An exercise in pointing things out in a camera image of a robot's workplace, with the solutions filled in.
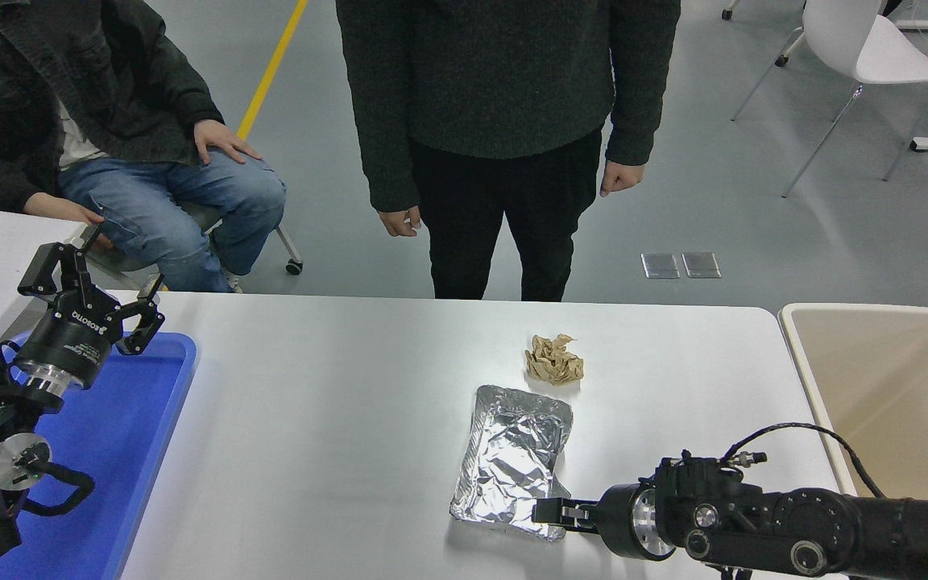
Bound white caster chair base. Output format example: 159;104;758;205
722;6;806;67

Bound white shell chair metal legs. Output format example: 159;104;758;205
731;0;928;198

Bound seated person's wheeled chair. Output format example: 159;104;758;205
77;201;305;279

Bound standing person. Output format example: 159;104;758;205
335;0;682;302

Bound blue plastic tray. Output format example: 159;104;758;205
0;330;197;580

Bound standing person's right hand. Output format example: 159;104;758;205
378;205;425;238

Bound standing person's left hand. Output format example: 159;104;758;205
599;159;644;197

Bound seated person's right hand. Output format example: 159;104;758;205
23;193;106;226

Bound seated person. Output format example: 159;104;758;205
0;0;288;293

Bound large pale plastic bin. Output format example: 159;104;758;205
778;303;928;504

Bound seated person's left hand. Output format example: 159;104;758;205
193;119;263;166

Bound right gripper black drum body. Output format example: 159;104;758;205
595;483;652;562

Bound silver foil tray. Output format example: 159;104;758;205
449;384;574;542

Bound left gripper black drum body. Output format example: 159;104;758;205
15;288;125;389

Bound silver floor outlet plate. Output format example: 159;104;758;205
681;251;722;279
641;252;681;280

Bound tan paper ball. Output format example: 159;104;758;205
525;333;585;385

